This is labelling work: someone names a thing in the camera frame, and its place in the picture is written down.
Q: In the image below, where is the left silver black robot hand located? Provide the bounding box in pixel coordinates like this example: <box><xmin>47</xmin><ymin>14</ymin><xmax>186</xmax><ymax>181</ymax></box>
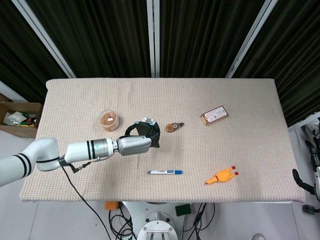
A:
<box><xmin>115</xmin><ymin>121</ymin><xmax>161</xmax><ymax>157</ymax></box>

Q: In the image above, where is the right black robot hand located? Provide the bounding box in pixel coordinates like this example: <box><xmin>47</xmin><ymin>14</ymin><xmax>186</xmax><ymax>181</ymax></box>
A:
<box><xmin>292</xmin><ymin>168</ymin><xmax>316</xmax><ymax>195</ymax></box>

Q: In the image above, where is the black smartphone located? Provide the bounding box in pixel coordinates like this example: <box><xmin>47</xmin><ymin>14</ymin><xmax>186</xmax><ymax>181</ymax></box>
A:
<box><xmin>134</xmin><ymin>121</ymin><xmax>161</xmax><ymax>148</ymax></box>

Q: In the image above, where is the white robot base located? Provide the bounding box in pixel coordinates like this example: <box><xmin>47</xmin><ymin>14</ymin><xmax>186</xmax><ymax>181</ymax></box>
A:
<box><xmin>119</xmin><ymin>201</ymin><xmax>191</xmax><ymax>240</ymax></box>

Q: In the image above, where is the clear jar of rubber bands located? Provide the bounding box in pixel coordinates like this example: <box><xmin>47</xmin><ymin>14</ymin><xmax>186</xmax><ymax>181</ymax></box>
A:
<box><xmin>98</xmin><ymin>110</ymin><xmax>120</xmax><ymax>132</ymax></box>

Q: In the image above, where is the blue white marker pen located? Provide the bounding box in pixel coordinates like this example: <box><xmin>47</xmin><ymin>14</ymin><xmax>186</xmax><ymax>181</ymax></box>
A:
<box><xmin>146</xmin><ymin>169</ymin><xmax>184</xmax><ymax>176</ymax></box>

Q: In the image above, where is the brown correction tape dispenser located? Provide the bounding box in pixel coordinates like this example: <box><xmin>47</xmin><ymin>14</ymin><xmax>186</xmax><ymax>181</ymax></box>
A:
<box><xmin>164</xmin><ymin>121</ymin><xmax>185</xmax><ymax>133</ymax></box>

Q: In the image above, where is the beige waffle tablecloth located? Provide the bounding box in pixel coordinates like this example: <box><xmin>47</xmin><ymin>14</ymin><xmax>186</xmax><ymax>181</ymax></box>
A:
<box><xmin>19</xmin><ymin>78</ymin><xmax>306</xmax><ymax>204</ymax></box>

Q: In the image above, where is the green block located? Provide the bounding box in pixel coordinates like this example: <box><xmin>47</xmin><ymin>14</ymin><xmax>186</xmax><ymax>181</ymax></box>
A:
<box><xmin>174</xmin><ymin>203</ymin><xmax>192</xmax><ymax>217</ymax></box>

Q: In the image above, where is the yellow rubber chicken toy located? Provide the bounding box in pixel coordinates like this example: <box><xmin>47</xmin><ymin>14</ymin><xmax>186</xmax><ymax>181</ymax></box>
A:
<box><xmin>204</xmin><ymin>165</ymin><xmax>240</xmax><ymax>186</ymax></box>

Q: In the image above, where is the black curtain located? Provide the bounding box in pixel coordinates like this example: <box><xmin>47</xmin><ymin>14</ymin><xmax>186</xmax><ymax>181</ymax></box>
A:
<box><xmin>0</xmin><ymin>0</ymin><xmax>320</xmax><ymax>127</ymax></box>

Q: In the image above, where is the brown cardboard box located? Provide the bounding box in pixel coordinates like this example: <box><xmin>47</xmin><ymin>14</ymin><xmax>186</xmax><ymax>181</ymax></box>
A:
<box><xmin>0</xmin><ymin>101</ymin><xmax>43</xmax><ymax>139</ymax></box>

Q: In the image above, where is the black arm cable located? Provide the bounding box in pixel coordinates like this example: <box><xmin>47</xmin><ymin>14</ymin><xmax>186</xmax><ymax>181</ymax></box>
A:
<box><xmin>61</xmin><ymin>159</ymin><xmax>112</xmax><ymax>240</ymax></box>

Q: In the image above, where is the black cable tangle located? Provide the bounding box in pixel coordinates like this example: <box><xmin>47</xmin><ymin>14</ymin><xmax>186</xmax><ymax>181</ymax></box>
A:
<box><xmin>108</xmin><ymin>202</ymin><xmax>138</xmax><ymax>240</ymax></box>
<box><xmin>183</xmin><ymin>202</ymin><xmax>216</xmax><ymax>240</ymax></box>

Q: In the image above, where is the grey metal bar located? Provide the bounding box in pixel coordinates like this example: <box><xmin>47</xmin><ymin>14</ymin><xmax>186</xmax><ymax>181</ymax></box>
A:
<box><xmin>146</xmin><ymin>0</ymin><xmax>161</xmax><ymax>78</ymax></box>

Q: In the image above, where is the grey slanted frame post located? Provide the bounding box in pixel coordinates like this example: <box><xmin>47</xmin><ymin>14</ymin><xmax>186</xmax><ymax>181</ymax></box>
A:
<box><xmin>11</xmin><ymin>0</ymin><xmax>76</xmax><ymax>78</ymax></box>
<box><xmin>224</xmin><ymin>0</ymin><xmax>273</xmax><ymax>79</ymax></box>

